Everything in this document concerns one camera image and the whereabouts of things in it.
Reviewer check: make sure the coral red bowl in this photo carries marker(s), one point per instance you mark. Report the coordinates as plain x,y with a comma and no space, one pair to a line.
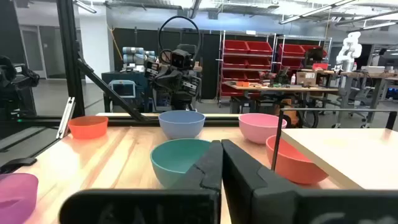
292,168

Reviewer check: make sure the silver aluminium bracket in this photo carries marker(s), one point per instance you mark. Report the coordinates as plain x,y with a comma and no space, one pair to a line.
66,118

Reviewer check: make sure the orange translucent bowl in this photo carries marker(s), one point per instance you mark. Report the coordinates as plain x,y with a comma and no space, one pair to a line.
88,127

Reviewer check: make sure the teal bowl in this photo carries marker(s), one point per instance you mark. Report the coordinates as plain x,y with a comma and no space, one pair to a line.
174,161

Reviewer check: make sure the cardboard box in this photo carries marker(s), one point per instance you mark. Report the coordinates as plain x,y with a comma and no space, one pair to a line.
306,77

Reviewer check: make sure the wooden shelf black metal frame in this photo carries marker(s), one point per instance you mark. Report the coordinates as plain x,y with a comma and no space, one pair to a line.
342,155

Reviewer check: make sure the white bottle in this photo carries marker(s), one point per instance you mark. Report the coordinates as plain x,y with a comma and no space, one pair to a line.
293,79

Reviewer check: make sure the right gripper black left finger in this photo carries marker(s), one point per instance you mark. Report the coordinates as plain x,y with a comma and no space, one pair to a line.
186,205

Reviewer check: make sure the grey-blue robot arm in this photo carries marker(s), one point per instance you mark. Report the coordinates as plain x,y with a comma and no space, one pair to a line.
136,56

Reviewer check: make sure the black aluminium rig frame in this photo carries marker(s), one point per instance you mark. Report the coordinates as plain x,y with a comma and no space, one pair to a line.
70,62

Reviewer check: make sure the wooden workbench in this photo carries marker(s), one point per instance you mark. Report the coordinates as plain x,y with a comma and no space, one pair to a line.
280,88
367,76

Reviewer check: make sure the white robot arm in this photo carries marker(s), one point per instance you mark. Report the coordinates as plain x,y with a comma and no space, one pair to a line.
349,49

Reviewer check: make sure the purple translucent bowl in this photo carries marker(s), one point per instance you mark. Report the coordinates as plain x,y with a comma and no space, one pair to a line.
15,199

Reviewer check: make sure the dark cart with screen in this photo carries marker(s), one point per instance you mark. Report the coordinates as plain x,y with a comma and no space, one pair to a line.
124,87

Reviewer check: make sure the black equipment stand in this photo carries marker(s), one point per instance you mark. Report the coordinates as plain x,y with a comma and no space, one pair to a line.
12,84

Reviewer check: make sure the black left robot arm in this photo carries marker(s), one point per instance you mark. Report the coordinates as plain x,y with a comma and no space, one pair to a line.
182,101

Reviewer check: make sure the blue bowl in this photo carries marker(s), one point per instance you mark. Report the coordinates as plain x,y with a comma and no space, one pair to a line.
182,124

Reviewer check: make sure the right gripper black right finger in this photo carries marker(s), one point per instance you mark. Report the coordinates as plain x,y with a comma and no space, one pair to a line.
264,202

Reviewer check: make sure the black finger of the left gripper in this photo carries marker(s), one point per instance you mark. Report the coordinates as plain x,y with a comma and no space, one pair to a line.
189,86
158,74

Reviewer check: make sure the pink bowl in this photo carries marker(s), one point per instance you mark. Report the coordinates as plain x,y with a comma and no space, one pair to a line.
258,127

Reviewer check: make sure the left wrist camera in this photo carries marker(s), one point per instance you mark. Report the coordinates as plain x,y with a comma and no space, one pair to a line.
182,59

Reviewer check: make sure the ceiling light strip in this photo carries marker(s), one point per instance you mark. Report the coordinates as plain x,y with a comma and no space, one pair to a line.
314,11
84,6
379,25

